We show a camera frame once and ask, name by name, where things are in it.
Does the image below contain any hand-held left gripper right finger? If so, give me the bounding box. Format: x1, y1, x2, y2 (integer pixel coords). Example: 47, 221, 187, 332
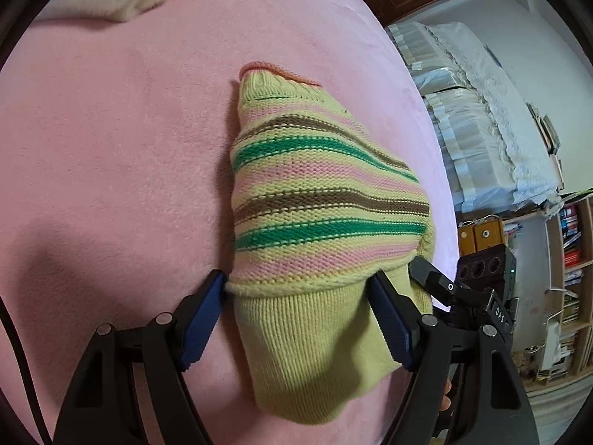
368, 271, 540, 445

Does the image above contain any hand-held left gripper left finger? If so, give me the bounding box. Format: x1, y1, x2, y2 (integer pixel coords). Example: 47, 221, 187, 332
53, 269, 229, 445

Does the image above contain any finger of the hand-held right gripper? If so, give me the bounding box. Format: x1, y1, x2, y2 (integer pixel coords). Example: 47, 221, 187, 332
408, 256, 468, 309

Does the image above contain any yellow striped knit sweater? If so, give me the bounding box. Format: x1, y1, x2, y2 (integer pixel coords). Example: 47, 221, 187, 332
225, 61, 436, 427

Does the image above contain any small wooden box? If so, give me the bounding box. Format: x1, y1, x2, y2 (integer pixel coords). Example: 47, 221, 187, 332
458, 225, 478, 257
475, 217, 505, 250

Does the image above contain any white bookshelf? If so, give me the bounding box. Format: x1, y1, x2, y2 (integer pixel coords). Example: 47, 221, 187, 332
503, 190, 593, 385

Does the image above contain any row of books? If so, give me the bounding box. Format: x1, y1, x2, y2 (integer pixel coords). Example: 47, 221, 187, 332
505, 204, 593, 372

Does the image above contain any white lace furniture cover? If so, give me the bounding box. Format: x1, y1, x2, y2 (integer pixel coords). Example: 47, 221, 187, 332
387, 22, 563, 214

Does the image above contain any pink fleece bed blanket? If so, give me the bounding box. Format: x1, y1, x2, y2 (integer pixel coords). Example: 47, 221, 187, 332
0, 0, 459, 445

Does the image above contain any black cable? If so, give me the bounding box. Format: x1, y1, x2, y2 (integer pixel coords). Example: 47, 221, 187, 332
0, 296, 52, 445

